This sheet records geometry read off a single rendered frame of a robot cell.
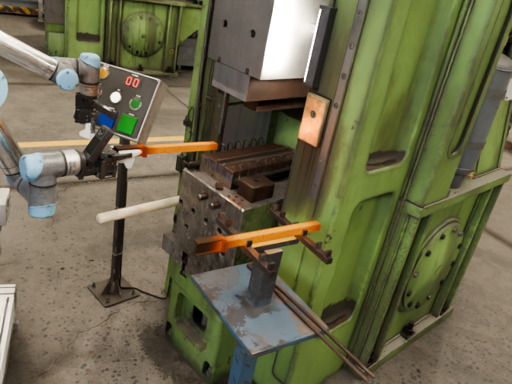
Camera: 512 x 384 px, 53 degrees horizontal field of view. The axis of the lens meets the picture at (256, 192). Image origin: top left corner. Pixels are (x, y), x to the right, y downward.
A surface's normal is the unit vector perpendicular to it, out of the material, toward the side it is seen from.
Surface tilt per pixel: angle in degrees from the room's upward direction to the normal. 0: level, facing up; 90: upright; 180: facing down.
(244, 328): 0
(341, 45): 90
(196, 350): 90
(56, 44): 89
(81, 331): 0
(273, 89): 90
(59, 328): 0
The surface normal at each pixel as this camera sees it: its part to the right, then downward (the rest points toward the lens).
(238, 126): 0.67, 0.43
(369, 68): -0.73, 0.18
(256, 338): 0.18, -0.88
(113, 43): 0.41, 0.47
